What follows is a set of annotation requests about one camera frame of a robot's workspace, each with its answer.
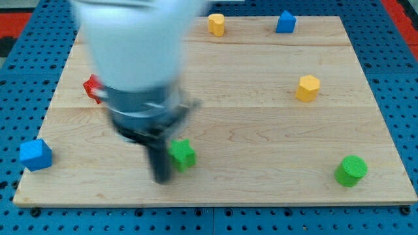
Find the yellow heart block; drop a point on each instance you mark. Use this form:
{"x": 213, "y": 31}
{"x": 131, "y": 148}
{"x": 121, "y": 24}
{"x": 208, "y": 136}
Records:
{"x": 216, "y": 24}

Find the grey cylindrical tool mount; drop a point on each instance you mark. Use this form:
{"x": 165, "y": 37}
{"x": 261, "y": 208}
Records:
{"x": 148, "y": 115}

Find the wooden board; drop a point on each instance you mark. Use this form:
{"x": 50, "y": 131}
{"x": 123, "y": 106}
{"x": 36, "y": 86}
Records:
{"x": 257, "y": 145}

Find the blue cube block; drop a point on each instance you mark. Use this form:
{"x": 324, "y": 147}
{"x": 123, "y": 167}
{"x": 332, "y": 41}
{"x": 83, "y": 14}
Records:
{"x": 35, "y": 155}

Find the red star block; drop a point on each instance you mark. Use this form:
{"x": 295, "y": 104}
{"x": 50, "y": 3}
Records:
{"x": 93, "y": 87}

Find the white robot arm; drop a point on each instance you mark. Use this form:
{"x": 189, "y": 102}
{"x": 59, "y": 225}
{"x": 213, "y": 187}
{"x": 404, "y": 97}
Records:
{"x": 137, "y": 49}

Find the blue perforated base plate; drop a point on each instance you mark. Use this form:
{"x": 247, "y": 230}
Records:
{"x": 31, "y": 72}

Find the black pusher rod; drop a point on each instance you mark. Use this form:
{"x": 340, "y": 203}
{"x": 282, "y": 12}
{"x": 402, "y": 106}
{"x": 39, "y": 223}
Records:
{"x": 160, "y": 161}

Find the green cylinder block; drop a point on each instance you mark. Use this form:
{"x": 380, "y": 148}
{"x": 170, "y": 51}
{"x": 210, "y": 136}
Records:
{"x": 350, "y": 171}

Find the green star block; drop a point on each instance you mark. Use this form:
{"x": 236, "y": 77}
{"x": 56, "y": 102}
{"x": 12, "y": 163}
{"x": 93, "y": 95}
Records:
{"x": 183, "y": 155}

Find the blue pentagon block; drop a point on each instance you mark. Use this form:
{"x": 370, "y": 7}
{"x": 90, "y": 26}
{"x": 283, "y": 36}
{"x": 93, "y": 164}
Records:
{"x": 286, "y": 23}

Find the yellow hexagon block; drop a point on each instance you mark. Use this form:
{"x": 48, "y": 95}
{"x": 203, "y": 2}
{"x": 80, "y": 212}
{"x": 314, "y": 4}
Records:
{"x": 308, "y": 87}

